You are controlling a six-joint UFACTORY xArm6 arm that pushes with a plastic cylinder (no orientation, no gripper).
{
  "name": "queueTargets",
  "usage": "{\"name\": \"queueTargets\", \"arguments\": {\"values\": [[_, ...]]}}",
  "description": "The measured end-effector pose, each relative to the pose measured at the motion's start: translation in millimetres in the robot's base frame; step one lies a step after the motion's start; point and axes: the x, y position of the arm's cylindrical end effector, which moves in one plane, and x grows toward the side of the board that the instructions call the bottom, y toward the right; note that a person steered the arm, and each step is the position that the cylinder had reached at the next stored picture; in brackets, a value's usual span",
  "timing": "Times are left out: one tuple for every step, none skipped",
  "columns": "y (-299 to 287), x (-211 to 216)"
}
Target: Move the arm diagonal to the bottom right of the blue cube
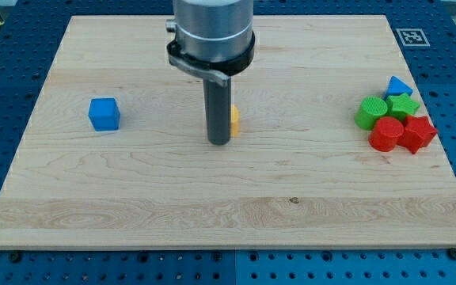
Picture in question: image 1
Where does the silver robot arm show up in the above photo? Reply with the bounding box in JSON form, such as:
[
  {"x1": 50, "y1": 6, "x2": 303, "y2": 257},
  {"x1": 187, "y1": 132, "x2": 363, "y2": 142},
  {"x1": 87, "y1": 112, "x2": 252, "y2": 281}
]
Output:
[{"x1": 165, "y1": 0, "x2": 253, "y2": 63}]

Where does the blue cube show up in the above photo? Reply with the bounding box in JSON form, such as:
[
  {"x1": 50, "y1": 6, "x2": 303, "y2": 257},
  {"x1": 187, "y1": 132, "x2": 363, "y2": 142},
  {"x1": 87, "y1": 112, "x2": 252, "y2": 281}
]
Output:
[{"x1": 88, "y1": 97, "x2": 120, "y2": 131}]

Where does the yellow block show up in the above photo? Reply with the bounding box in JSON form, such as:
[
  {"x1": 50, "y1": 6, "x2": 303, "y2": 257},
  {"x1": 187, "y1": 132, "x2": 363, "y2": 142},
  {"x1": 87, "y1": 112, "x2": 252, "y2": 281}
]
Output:
[{"x1": 230, "y1": 104, "x2": 240, "y2": 138}]

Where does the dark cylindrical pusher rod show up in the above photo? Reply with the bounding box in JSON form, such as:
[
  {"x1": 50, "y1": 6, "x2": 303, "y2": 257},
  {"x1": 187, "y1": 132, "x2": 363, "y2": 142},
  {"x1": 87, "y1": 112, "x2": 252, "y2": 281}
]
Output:
[{"x1": 203, "y1": 80, "x2": 231, "y2": 146}]

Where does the wooden board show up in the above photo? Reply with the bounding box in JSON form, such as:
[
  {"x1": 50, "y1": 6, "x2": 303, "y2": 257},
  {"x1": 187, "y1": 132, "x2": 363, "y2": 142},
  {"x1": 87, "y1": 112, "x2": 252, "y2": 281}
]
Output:
[{"x1": 0, "y1": 15, "x2": 456, "y2": 250}]

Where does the green cylinder block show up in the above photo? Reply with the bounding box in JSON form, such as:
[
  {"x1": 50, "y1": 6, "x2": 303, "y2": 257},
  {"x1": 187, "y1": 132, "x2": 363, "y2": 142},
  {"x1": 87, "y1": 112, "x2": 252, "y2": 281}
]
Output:
[{"x1": 354, "y1": 96, "x2": 388, "y2": 131}]

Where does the red cylinder block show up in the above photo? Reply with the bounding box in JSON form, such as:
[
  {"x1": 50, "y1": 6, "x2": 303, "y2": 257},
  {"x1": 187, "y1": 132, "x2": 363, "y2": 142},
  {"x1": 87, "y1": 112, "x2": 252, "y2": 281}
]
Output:
[{"x1": 368, "y1": 116, "x2": 404, "y2": 152}]

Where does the green star block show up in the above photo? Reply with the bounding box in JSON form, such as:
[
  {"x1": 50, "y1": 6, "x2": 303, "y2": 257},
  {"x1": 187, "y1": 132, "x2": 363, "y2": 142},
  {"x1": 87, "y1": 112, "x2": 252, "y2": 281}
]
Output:
[{"x1": 386, "y1": 93, "x2": 420, "y2": 121}]

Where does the blue triangle block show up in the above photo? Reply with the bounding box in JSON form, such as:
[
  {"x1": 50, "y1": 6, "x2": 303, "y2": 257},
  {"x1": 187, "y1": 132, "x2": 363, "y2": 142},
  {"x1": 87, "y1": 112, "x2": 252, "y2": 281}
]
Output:
[{"x1": 383, "y1": 76, "x2": 413, "y2": 101}]

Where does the red star block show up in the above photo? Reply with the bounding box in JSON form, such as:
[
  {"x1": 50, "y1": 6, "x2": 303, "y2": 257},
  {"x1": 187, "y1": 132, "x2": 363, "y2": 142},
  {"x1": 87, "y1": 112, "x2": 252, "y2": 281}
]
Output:
[{"x1": 397, "y1": 115, "x2": 438, "y2": 154}]

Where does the white fiducial marker tag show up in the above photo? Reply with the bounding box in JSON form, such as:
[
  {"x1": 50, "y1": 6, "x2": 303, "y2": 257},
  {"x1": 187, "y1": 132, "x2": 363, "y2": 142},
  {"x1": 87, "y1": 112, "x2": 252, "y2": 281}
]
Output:
[{"x1": 396, "y1": 28, "x2": 430, "y2": 48}]

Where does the black clamp ring with lever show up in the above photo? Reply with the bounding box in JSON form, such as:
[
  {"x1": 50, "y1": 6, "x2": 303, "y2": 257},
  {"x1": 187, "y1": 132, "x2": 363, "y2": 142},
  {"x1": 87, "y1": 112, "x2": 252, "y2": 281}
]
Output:
[{"x1": 166, "y1": 31, "x2": 257, "y2": 88}]

